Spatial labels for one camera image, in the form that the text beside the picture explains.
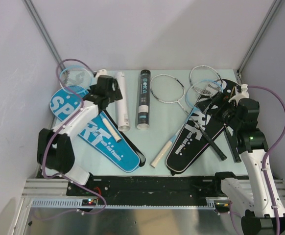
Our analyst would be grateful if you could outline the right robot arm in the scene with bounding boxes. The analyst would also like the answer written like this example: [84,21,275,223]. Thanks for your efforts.
[206,93,285,235]

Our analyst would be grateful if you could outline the right aluminium frame post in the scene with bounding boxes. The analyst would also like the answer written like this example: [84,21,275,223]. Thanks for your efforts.
[237,0,284,75]

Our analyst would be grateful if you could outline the white racket right rear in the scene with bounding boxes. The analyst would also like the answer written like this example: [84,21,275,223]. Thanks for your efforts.
[185,65,241,163]

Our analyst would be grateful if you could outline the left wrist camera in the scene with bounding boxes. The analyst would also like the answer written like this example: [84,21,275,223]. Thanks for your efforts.
[94,69,107,78]

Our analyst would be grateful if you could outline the black racket cover gold script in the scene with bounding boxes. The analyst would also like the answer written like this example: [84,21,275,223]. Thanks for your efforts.
[214,79,248,135]

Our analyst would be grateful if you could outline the white racket centre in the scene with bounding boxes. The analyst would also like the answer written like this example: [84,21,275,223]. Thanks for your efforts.
[150,74,227,161]

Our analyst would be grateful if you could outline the blue racket cover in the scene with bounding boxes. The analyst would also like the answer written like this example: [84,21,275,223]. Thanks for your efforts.
[49,89,146,173]

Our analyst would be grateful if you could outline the white racket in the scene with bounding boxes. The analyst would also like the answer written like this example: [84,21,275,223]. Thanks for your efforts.
[150,74,227,161]
[185,65,241,163]

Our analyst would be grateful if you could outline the left aluminium frame post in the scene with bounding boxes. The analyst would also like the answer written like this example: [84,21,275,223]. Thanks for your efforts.
[22,0,62,64]

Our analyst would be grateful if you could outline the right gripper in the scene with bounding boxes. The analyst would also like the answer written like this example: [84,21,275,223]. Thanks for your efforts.
[195,91,241,129]

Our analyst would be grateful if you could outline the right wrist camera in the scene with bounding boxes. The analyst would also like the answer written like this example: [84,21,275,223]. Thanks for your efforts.
[228,84,249,105]

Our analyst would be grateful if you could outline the light blue racket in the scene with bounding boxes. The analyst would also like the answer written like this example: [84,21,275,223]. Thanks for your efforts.
[149,78,223,168]
[59,65,122,142]

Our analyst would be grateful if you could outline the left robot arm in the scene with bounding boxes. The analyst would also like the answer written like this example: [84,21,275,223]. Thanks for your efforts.
[37,75,122,195]

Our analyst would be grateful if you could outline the black racket cover front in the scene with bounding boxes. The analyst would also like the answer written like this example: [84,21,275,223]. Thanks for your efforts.
[166,100,220,176]

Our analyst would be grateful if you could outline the black shuttlecock tube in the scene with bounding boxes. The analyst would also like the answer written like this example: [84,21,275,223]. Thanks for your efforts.
[137,70,151,130]

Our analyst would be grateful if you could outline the light green table mat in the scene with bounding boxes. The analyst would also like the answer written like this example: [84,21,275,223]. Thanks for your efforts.
[41,69,267,177]

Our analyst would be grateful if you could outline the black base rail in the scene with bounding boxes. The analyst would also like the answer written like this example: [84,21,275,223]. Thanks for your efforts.
[34,175,242,209]

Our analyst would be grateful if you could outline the white shuttlecock tube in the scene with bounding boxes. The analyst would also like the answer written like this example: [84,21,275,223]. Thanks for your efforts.
[115,71,130,132]

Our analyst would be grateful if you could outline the aluminium frame post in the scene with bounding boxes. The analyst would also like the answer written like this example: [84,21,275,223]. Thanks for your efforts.
[22,0,62,64]
[237,0,284,75]

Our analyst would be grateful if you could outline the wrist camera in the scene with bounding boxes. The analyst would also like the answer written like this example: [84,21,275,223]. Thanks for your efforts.
[228,84,249,105]
[94,69,107,78]

